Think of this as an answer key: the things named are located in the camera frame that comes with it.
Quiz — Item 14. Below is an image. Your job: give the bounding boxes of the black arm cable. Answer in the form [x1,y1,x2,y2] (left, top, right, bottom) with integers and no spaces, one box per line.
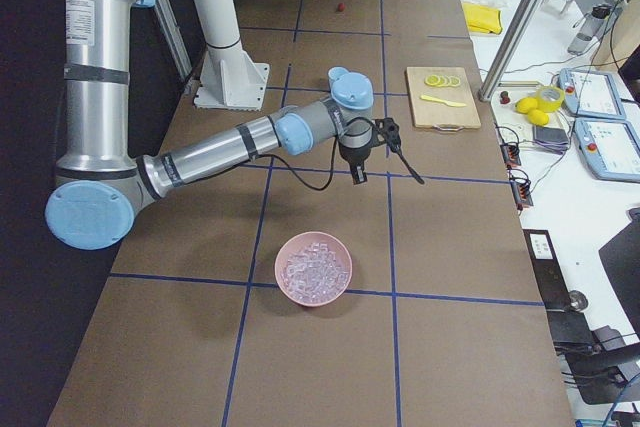
[244,116,426,193]

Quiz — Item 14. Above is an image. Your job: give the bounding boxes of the yellow plastic knife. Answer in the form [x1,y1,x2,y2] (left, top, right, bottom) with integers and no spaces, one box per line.
[420,94,467,108]

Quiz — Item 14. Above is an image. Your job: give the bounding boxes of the white pillar with base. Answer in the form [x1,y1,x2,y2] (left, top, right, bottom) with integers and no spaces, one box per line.
[194,0,270,111]

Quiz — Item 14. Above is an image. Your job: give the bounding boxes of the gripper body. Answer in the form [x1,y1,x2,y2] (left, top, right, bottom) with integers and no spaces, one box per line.
[338,131,377,170]

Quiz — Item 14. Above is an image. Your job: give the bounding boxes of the black monitor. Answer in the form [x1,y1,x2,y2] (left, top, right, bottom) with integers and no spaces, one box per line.
[599,217,640,332]

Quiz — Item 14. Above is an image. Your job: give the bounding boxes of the pink bowl with ice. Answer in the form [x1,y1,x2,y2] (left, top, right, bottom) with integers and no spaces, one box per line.
[274,231,353,307]

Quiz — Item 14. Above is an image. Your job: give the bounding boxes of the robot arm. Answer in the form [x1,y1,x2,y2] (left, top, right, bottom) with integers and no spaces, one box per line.
[45,0,380,250]

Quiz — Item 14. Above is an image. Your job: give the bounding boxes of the yellow cloth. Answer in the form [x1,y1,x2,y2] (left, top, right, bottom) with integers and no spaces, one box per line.
[462,2,503,35]

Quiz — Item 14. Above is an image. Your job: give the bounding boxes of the upper teach pendant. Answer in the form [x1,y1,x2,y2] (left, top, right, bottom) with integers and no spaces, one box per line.
[557,68,626,120]

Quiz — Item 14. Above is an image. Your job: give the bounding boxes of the light blue cup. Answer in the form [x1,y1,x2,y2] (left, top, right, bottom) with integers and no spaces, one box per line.
[327,66,349,89]

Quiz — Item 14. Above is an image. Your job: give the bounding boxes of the teach pendant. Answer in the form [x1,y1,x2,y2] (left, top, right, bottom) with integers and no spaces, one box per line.
[574,118,639,183]
[557,68,626,120]

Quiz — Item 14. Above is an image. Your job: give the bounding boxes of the lemon slice four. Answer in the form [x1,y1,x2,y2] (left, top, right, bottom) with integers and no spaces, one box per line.
[425,74,447,87]

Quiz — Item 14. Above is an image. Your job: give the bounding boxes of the wooden cutting board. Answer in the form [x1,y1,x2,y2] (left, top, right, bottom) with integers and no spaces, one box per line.
[406,67,481,132]

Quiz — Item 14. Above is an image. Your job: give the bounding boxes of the lower teach pendant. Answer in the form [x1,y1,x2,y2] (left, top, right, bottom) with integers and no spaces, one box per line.
[574,118,639,183]

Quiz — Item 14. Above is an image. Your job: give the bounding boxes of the aluminium frame post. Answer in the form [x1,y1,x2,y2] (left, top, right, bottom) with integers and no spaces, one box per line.
[478,0,542,102]

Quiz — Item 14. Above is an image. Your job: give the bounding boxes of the yellow lemon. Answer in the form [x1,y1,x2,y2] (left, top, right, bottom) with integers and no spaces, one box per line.
[527,109,549,127]
[515,97,538,114]

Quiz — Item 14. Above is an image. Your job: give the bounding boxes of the dark purple wallet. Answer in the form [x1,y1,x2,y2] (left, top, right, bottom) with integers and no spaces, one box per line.
[533,125,570,154]

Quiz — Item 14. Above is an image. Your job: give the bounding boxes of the yellow tape roll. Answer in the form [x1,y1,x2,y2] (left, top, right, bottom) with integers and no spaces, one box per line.
[535,86,565,113]

